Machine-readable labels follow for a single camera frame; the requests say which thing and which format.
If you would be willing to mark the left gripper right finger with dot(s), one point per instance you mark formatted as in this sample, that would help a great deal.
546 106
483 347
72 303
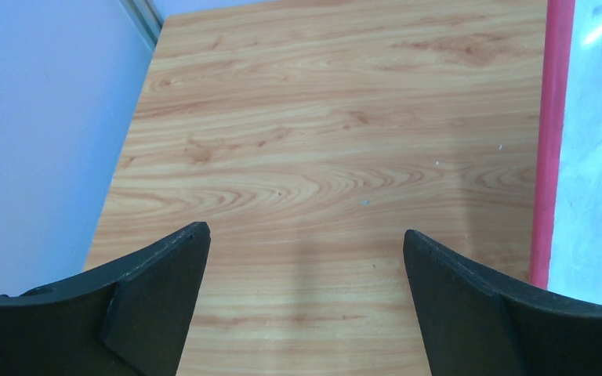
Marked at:
475 320

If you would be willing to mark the pink-framed whiteboard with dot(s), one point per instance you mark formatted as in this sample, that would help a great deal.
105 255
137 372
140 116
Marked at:
566 236

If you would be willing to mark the aluminium frame post left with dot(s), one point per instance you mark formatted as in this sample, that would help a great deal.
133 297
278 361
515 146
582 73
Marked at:
146 18

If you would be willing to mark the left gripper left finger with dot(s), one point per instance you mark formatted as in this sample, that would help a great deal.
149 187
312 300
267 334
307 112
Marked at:
130 316

